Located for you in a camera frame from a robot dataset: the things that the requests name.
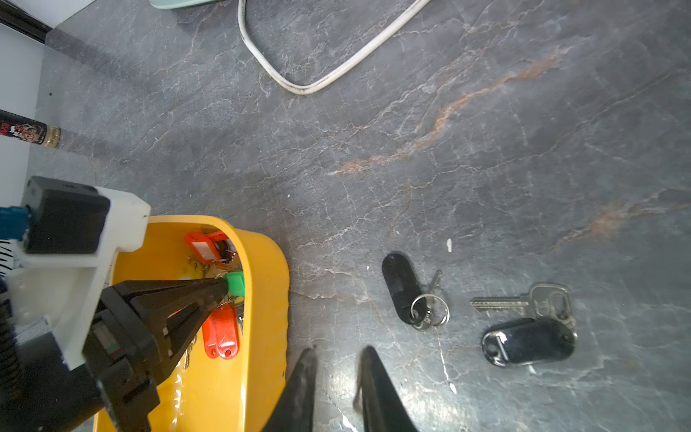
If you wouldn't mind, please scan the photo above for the yellow plastic storage box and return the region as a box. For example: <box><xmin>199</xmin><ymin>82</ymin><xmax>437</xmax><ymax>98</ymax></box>
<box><xmin>110</xmin><ymin>215</ymin><xmax>290</xmax><ymax>431</ymax></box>

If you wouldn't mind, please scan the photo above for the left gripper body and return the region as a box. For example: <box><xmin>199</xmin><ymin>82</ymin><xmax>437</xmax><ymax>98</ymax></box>
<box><xmin>1</xmin><ymin>281</ymin><xmax>162</xmax><ymax>431</ymax></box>

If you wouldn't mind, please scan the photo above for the small brown spice bottle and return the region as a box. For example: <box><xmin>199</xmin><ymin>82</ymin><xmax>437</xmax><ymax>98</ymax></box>
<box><xmin>0</xmin><ymin>110</ymin><xmax>61</xmax><ymax>148</ymax></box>

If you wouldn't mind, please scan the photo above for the red tag key in box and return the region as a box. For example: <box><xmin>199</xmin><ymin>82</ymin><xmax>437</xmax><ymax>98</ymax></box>
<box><xmin>203</xmin><ymin>303</ymin><xmax>239</xmax><ymax>360</ymax></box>

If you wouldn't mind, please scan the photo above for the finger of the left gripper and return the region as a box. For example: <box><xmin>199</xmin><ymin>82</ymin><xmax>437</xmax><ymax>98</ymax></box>
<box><xmin>99</xmin><ymin>278</ymin><xmax>229</xmax><ymax>378</ymax></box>

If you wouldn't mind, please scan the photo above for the mint green toaster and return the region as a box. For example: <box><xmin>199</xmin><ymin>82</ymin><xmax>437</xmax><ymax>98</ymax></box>
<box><xmin>149</xmin><ymin>0</ymin><xmax>217</xmax><ymax>10</ymax></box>

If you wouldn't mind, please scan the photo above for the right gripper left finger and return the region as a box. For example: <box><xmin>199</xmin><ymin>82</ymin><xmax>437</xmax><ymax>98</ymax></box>
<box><xmin>262</xmin><ymin>347</ymin><xmax>318</xmax><ymax>432</ymax></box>

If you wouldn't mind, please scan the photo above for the red tag white label key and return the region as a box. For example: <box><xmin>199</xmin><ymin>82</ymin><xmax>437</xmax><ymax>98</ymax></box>
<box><xmin>185</xmin><ymin>231</ymin><xmax>238</xmax><ymax>266</ymax></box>

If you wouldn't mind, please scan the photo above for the white toaster power cable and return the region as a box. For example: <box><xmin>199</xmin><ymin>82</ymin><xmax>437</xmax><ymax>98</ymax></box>
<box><xmin>236</xmin><ymin>0</ymin><xmax>433</xmax><ymax>96</ymax></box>

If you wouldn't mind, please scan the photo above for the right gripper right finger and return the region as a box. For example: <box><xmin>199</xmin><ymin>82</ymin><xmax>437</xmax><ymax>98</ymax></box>
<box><xmin>353</xmin><ymin>346</ymin><xmax>417</xmax><ymax>431</ymax></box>

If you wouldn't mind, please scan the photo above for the green tag key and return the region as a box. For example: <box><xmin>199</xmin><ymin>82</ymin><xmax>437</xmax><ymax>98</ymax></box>
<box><xmin>223</xmin><ymin>272</ymin><xmax>246</xmax><ymax>297</ymax></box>

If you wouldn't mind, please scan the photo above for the black tag key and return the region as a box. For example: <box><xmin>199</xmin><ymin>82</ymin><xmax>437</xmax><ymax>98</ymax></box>
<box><xmin>381</xmin><ymin>251</ymin><xmax>451</xmax><ymax>332</ymax></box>
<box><xmin>471</xmin><ymin>283</ymin><xmax>578</xmax><ymax>368</ymax></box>

